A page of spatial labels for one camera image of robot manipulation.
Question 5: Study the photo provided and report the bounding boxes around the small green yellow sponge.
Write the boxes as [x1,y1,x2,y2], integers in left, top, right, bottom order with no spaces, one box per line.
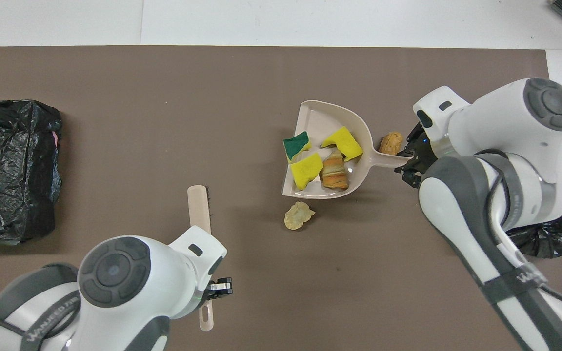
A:
[283,131,312,164]

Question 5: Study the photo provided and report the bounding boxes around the open black bag-lined bin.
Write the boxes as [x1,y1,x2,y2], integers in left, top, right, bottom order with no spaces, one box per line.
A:
[505,136,562,259]

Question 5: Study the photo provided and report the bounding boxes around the plain yellow sponge piece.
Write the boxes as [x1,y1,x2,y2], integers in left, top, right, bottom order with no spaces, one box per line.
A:
[290,153,324,191]

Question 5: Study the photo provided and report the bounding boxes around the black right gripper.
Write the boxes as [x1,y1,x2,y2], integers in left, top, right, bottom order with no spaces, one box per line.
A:
[394,122,441,189]

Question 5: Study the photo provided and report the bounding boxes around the brown table mat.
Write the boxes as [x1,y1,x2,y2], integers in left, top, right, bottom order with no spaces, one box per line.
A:
[0,46,562,351]

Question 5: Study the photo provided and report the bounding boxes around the pale bread lump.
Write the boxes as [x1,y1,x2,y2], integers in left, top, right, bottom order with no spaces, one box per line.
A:
[284,201,316,231]

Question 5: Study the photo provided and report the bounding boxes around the brown bread roll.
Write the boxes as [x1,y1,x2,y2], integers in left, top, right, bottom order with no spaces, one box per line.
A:
[379,131,403,156]

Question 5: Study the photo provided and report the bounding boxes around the beige brush black bristles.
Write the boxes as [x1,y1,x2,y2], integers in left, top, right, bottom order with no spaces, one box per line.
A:
[187,185,215,332]

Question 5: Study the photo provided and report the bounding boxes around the beige plastic dustpan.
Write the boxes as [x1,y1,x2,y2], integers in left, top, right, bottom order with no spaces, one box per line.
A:
[281,100,411,200]

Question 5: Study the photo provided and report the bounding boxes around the yellow sponge green backing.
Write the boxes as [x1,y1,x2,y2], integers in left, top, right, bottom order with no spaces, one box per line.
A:
[320,126,363,162]

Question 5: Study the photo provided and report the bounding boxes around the pale striped pastry chunk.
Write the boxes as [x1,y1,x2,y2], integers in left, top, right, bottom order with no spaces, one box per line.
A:
[320,150,350,191]

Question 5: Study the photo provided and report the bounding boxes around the crumpled black bag-lined bin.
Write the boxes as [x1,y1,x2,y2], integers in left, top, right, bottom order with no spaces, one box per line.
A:
[0,100,62,244]

